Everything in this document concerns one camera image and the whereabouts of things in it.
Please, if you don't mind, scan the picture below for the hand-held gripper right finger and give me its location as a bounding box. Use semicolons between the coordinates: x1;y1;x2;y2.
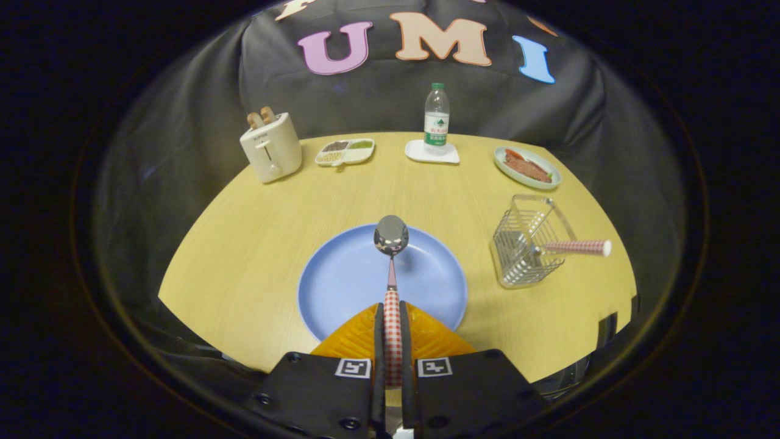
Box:
399;302;549;439

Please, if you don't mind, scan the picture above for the metal wire cutlery basket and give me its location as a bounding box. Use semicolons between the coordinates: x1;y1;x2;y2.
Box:
489;194;577;290

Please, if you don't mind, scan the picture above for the white square coaster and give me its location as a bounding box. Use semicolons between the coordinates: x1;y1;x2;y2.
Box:
405;140;461;165

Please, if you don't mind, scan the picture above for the fork with red checked handle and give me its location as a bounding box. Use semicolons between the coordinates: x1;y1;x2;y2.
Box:
515;239;612;260

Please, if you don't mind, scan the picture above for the brown meat steak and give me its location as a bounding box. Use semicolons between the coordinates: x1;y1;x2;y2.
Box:
505;150;553;184

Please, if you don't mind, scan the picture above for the blue plate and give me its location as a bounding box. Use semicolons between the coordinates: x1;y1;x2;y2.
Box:
297;223;469;342

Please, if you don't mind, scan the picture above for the white divided snack dish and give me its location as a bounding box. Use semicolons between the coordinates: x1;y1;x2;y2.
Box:
314;138;375;168

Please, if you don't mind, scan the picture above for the clear water bottle green cap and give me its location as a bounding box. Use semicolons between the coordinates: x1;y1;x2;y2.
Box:
424;83;451;155

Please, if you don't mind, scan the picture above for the spoon with red checked handle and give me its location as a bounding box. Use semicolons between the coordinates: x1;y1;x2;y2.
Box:
374;215;410;388

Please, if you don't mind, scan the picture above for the cream toaster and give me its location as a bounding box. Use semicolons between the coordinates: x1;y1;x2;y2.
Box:
239;112;303;184

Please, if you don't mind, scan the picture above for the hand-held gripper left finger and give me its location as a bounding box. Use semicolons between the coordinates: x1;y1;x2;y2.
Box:
259;302;386;439

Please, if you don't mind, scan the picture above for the pale green food plate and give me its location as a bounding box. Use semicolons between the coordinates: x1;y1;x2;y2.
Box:
493;146;562;191

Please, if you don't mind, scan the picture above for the black backdrop cloth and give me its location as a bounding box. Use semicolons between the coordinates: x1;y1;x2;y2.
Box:
91;0;677;366

